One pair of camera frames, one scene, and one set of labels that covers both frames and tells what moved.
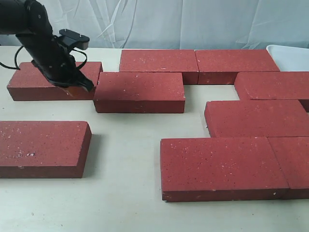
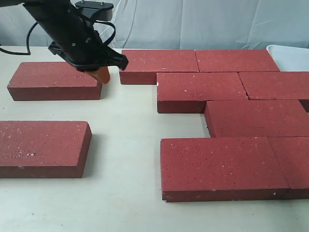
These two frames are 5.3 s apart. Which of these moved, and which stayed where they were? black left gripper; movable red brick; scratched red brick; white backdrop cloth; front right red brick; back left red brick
Moved: black left gripper; movable red brick
Stayed: back left red brick; front right red brick; scratched red brick; white backdrop cloth
